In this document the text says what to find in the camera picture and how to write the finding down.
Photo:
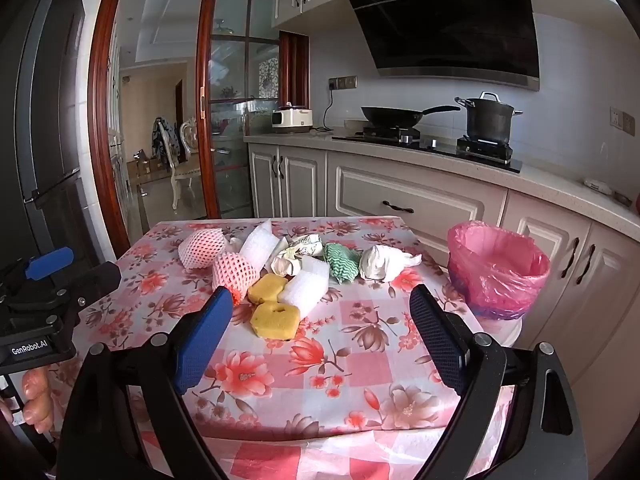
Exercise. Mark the black gas stove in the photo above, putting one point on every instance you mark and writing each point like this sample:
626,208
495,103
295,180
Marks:
430,147

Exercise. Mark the person's left hand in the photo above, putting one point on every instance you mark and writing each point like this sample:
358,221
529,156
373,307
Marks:
37,395

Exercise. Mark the pink foam fruit net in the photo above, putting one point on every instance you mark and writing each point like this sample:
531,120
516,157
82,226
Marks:
235,272
200,249

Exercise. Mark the patterned paper wrapper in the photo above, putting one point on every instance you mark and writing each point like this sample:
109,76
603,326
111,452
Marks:
310,246

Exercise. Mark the red wooden door frame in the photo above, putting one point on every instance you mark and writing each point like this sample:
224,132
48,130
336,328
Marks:
105,135

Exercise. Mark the pink-lined trash bin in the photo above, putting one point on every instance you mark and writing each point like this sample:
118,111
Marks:
492,270

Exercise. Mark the white paper bundle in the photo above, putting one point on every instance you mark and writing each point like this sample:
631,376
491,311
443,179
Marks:
285,261

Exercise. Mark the white round stool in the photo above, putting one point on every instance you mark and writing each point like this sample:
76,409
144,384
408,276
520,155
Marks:
510,330

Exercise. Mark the white foam sheet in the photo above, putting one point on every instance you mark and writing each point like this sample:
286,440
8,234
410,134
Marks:
305,292
257,246

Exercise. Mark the pink floral tablecloth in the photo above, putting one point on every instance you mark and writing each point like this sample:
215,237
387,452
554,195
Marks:
350,360

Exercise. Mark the small grey dish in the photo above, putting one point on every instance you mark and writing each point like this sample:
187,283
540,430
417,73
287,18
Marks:
622,197

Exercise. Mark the gold wall socket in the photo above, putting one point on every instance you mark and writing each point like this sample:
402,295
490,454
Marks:
342,81

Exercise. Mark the white dish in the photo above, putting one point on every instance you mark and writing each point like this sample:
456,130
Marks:
597,185

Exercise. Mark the brown cardboard box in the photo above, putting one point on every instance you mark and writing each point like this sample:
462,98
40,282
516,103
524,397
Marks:
145,160

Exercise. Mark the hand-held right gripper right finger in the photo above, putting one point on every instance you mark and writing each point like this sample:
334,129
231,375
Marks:
440,340

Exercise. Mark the red framed glass sliding door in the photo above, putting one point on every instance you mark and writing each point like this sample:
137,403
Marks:
230,110

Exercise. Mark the black range hood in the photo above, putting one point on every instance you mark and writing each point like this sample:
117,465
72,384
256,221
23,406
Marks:
450,15

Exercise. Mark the white wall socket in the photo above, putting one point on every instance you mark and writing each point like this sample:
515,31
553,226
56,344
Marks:
621,119

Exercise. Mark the yellow sponge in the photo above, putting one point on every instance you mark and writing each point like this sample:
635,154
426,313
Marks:
269,287
275,321

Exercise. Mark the black wok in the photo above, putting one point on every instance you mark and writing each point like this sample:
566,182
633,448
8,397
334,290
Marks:
395,115

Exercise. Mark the white cabinet drawer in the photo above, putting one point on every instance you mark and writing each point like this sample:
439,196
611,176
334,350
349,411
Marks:
420,200

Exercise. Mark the green wavy striped cloth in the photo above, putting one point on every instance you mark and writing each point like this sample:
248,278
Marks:
342,262

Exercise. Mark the black refrigerator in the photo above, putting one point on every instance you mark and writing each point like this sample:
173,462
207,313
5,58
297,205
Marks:
45,135

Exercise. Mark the white rice cooker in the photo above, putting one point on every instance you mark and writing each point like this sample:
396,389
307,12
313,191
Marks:
291,119

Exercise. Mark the dark stock pot with lid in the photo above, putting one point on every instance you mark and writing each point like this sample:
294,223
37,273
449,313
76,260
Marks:
487,120

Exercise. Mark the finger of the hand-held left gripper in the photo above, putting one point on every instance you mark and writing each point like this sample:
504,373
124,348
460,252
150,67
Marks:
95,280
47,262

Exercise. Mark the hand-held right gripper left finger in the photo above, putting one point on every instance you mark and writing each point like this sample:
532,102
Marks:
205,340

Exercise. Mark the dark patterned cloth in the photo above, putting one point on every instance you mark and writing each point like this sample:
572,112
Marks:
165,142

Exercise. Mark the white ornate dining chair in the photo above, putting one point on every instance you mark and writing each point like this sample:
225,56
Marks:
182,155

